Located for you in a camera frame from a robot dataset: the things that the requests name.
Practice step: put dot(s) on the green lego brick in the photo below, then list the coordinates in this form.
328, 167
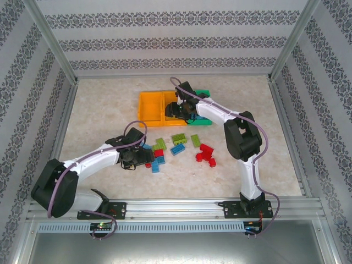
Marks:
182, 142
178, 137
195, 140
160, 143
154, 147

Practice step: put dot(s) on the small red lego brick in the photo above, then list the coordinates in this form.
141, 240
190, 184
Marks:
199, 157
207, 156
212, 162
158, 153

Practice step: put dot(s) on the small blue lego brick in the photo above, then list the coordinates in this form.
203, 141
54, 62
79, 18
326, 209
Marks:
161, 159

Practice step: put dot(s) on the green plastic bin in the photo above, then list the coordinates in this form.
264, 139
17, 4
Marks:
202, 123

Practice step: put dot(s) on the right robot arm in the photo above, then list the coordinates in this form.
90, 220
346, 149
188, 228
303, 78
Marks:
242, 140

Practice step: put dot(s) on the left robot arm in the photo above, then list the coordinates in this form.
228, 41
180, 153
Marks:
90, 162

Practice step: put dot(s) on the green circuit board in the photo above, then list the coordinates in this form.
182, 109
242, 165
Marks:
253, 225
100, 226

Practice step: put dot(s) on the steel sheet panel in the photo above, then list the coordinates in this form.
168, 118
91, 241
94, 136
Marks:
176, 250

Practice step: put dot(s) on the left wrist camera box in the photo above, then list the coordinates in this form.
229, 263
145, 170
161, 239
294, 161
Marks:
134, 136

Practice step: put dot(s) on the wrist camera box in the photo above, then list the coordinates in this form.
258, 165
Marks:
187, 88
134, 136

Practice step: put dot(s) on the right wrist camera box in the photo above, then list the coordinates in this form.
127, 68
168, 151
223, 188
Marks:
187, 88

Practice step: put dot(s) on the aluminium back rail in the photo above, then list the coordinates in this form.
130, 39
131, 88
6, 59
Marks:
173, 76

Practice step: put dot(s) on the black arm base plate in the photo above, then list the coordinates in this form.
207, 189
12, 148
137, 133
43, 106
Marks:
121, 210
231, 210

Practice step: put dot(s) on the aluminium front rail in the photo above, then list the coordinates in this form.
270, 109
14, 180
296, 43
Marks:
176, 209

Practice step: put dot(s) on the aluminium side rail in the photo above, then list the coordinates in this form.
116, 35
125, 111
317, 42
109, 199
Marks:
68, 110
280, 110

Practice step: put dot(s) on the aluminium frame post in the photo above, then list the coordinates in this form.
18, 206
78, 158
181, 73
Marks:
52, 41
292, 41

